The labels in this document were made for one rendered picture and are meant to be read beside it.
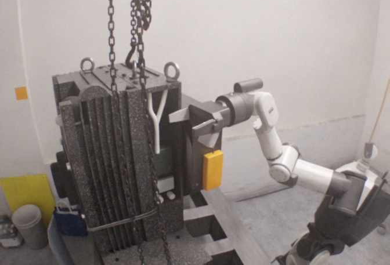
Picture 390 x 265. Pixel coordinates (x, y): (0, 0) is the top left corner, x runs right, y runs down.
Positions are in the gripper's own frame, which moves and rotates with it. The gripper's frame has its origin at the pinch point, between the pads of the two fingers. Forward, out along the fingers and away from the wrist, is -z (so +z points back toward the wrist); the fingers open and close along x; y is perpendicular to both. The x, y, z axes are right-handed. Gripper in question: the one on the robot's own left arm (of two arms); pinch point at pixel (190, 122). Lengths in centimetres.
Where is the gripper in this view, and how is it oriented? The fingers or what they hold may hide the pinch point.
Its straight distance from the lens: 69.1
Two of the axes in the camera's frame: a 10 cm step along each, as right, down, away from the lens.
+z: 8.1, -2.5, 5.3
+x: 5.8, 2.9, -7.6
